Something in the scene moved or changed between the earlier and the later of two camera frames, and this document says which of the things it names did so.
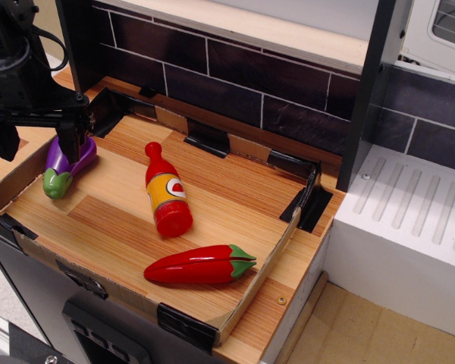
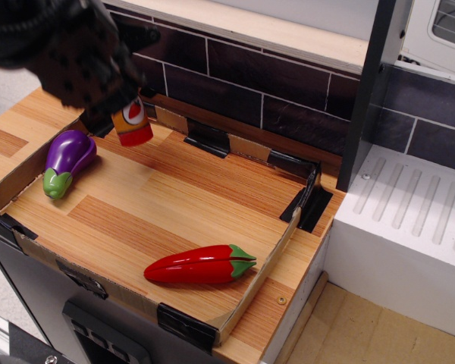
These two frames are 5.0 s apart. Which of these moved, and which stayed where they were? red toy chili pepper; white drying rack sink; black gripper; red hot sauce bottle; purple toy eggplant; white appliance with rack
Moved: black gripper; red hot sauce bottle
Stayed: purple toy eggplant; white drying rack sink; white appliance with rack; red toy chili pepper
